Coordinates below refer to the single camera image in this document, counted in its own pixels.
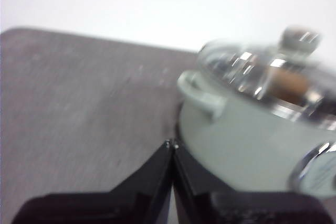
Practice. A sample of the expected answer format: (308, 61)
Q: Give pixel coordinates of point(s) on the pale green electric steamer pot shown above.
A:
(236, 150)

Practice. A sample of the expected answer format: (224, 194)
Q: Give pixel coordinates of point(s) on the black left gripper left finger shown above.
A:
(126, 205)

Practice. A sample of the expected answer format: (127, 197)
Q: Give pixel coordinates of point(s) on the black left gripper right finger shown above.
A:
(236, 208)

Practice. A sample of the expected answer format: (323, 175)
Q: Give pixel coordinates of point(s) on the glass lid with green knob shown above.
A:
(262, 64)

